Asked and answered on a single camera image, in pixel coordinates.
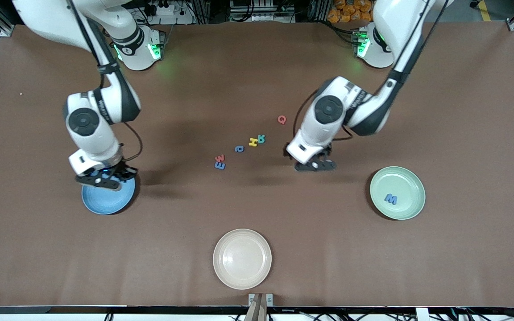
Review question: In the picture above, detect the black electronics rack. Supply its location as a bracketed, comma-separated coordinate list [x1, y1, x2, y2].
[229, 0, 297, 23]

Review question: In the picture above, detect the pile of orange bags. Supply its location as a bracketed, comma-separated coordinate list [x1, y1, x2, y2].
[327, 0, 376, 24]

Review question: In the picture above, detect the pale green round plate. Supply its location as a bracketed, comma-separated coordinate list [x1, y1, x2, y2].
[370, 166, 426, 221]

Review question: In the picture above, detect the blue round plate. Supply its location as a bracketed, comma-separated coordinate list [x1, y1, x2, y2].
[82, 176, 136, 215]

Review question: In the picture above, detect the beige round plate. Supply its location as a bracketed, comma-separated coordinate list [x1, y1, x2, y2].
[213, 229, 272, 290]

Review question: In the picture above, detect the tan wooden post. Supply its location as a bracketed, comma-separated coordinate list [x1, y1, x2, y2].
[244, 294, 268, 321]

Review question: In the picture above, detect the small metal mounting bracket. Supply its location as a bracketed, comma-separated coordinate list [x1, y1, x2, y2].
[248, 293, 274, 307]

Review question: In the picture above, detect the white power strip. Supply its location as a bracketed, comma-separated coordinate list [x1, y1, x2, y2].
[143, 0, 195, 25]

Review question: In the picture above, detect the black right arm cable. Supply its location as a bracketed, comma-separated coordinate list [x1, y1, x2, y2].
[65, 0, 143, 162]

